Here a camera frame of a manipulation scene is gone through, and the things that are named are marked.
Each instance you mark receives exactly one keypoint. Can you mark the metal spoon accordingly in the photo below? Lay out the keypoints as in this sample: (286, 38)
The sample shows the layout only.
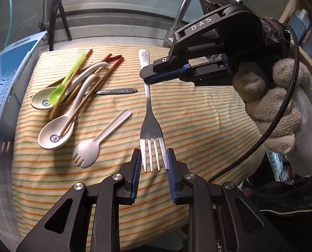
(119, 91)

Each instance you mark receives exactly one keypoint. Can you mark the green plastic spoon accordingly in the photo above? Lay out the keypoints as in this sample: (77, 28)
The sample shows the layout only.
(57, 94)

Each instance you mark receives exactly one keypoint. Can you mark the dark cloth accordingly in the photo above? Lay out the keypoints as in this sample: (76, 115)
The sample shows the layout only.
(289, 194)

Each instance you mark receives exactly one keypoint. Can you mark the blue patterned dishes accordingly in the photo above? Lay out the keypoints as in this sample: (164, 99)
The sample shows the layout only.
(281, 173)

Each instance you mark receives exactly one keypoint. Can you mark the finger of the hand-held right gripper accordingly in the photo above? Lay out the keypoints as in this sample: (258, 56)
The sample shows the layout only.
(161, 61)
(169, 74)

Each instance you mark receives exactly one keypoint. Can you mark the white ceramic spoon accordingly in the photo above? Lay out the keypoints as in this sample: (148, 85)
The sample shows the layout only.
(47, 134)
(39, 98)

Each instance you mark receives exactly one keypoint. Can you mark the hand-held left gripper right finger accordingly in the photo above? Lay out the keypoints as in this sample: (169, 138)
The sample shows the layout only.
(171, 173)

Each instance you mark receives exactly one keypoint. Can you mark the white plastic spork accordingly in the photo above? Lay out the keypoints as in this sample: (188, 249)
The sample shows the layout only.
(86, 149)

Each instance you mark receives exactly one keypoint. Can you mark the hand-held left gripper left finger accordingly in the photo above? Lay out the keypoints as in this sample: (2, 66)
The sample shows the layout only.
(137, 170)

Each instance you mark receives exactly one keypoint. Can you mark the person's right hand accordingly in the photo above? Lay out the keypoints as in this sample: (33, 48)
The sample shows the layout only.
(302, 126)

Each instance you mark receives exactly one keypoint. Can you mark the striped yellow cloth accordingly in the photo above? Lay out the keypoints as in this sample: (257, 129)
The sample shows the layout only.
(198, 115)

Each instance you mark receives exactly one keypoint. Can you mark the blue plastic basket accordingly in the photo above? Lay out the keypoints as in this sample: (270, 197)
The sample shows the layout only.
(1, 84)

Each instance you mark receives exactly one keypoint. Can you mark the black tripod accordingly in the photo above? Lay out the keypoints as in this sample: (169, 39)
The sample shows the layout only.
(53, 18)

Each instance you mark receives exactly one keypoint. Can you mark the metal fork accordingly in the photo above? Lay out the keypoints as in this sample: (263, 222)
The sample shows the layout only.
(150, 128)

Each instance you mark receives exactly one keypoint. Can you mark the wooden shelf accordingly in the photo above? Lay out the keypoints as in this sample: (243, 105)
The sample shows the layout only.
(285, 5)

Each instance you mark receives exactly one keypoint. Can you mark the chrome faucet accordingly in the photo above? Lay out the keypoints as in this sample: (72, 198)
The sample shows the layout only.
(181, 13)

